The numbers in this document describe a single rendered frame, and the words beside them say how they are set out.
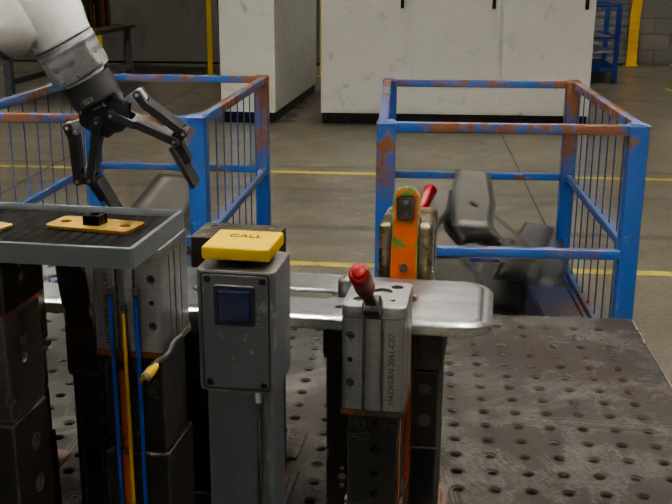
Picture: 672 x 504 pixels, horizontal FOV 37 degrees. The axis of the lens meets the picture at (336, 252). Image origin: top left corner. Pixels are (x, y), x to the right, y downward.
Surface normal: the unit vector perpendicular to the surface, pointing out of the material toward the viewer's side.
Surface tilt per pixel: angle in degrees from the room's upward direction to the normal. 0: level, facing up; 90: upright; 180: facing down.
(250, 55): 90
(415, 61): 90
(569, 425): 0
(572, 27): 90
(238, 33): 90
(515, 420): 0
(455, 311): 0
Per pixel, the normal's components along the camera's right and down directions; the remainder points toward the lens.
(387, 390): -0.16, 0.27
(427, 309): 0.00, -0.96
